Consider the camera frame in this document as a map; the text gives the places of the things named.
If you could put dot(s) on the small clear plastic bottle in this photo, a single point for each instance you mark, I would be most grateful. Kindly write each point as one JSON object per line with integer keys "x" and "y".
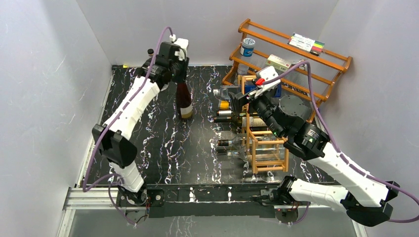
{"x": 242, "y": 69}

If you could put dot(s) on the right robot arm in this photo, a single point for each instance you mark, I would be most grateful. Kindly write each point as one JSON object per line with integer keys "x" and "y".
{"x": 364, "y": 200}

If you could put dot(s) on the orange wooden shelf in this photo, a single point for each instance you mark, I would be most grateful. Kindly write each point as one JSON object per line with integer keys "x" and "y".
{"x": 274, "y": 48}

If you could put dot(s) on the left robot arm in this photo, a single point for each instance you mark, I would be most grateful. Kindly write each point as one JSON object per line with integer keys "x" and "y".
{"x": 113, "y": 136}

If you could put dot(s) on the clear glass bottle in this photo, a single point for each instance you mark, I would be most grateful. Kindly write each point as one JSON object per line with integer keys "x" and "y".
{"x": 150, "y": 53}

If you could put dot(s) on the green white box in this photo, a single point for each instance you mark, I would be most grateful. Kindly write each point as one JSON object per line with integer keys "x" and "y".
{"x": 278, "y": 63}

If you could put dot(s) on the clear bottle bottom rack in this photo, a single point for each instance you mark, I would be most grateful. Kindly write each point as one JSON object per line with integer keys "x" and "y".
{"x": 239, "y": 156}

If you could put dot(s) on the dark red wine bottle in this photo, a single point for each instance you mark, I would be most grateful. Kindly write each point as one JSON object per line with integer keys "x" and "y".
{"x": 183, "y": 101}

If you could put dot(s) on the clear bottle rack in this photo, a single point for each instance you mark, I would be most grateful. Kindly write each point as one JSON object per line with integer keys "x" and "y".
{"x": 239, "y": 156}
{"x": 240, "y": 143}

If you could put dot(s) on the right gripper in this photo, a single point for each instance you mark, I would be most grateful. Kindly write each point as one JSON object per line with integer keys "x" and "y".
{"x": 238, "y": 100}

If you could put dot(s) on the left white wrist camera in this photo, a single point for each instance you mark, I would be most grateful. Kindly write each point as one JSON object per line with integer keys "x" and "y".
{"x": 182, "y": 45}

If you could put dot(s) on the green wine bottle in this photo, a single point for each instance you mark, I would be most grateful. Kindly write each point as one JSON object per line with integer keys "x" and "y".
{"x": 240, "y": 121}

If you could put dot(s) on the blue white jar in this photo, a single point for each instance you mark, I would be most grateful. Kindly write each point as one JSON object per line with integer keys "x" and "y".
{"x": 247, "y": 47}

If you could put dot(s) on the light wooden wine rack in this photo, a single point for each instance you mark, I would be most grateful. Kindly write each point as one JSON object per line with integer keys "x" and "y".
{"x": 264, "y": 166}

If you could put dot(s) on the clear bottle lower rack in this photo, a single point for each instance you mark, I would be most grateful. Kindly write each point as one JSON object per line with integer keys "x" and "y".
{"x": 240, "y": 143}

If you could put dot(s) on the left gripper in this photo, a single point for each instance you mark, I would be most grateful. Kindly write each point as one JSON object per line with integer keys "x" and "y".
{"x": 180, "y": 78}

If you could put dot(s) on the marker pen pack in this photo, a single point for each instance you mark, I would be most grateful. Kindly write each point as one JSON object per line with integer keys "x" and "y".
{"x": 306, "y": 44}

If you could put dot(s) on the yellow capped bottle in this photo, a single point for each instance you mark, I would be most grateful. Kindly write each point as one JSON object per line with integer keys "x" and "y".
{"x": 223, "y": 105}

